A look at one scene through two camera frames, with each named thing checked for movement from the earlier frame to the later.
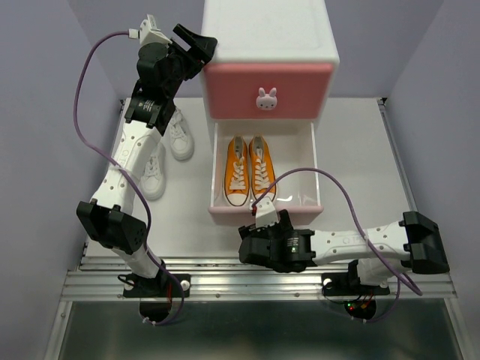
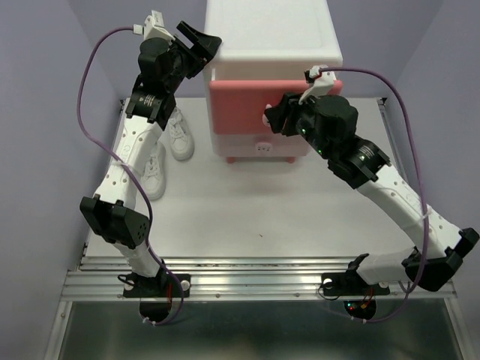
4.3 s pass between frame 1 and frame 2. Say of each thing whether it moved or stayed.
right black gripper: moved
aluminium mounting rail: stayed
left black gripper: stayed
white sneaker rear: stayed
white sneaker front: stayed
